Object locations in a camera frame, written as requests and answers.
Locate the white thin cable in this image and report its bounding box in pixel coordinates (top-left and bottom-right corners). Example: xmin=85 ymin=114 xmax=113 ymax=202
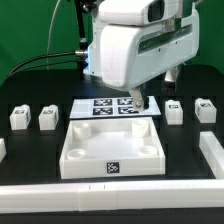
xmin=45 ymin=0 xmax=63 ymax=71

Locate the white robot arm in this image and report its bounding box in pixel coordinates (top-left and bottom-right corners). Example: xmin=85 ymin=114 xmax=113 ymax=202
xmin=80 ymin=0 xmax=199 ymax=111

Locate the black pole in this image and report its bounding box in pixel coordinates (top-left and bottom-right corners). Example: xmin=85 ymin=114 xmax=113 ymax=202
xmin=73 ymin=0 xmax=91 ymax=51

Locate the white marker sheet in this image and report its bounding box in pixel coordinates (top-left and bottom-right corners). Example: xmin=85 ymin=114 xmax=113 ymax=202
xmin=70 ymin=96 xmax=161 ymax=119

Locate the white fence rail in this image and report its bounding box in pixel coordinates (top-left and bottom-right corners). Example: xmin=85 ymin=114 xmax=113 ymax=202
xmin=199 ymin=131 xmax=224 ymax=180
xmin=0 ymin=179 xmax=224 ymax=214

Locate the white square table top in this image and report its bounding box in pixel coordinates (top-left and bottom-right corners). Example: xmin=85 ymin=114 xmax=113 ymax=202
xmin=59 ymin=117 xmax=165 ymax=179

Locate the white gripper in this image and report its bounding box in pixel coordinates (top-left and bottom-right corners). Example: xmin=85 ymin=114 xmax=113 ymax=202
xmin=100 ymin=9 xmax=199 ymax=112

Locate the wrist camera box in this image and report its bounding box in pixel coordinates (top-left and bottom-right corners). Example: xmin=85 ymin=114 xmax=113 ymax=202
xmin=98 ymin=0 xmax=183 ymax=26

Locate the white front fence rail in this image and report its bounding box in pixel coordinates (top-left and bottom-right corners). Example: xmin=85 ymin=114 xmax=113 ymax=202
xmin=0 ymin=179 xmax=224 ymax=214

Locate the white right fence rail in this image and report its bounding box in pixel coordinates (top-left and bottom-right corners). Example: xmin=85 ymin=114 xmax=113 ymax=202
xmin=199 ymin=131 xmax=224 ymax=180

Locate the white left fence piece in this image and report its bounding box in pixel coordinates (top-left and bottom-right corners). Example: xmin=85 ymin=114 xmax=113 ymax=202
xmin=0 ymin=138 xmax=6 ymax=163

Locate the black cable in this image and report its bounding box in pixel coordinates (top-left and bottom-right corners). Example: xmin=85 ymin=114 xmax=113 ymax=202
xmin=3 ymin=50 xmax=88 ymax=84

